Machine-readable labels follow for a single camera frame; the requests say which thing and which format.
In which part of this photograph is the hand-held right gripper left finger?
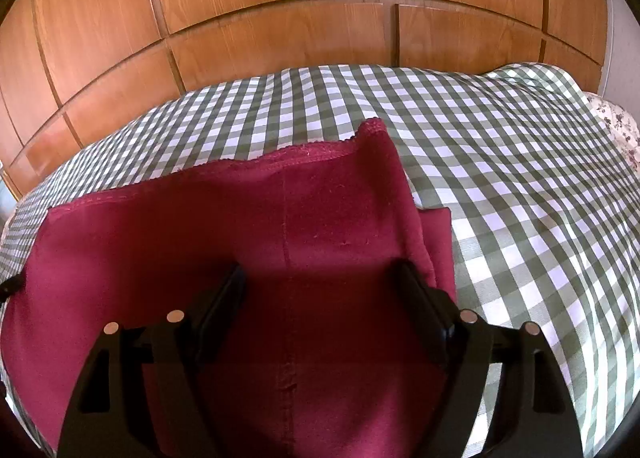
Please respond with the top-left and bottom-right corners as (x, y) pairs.
(56, 264), (247, 458)

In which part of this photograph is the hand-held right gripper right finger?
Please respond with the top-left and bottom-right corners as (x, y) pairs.
(396, 261), (585, 458)

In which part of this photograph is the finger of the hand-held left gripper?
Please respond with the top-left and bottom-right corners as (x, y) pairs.
(0, 275), (24, 305)

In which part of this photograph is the maroon long-sleeved shirt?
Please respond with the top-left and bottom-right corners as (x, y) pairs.
(0, 118), (458, 458)

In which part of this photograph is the green white checked bed sheet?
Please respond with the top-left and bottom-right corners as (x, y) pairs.
(0, 62), (640, 458)

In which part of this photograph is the floral pillow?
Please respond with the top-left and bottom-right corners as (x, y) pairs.
(585, 92), (640, 173)

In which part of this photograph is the wooden wardrobe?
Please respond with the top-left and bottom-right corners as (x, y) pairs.
(0, 0), (608, 199)

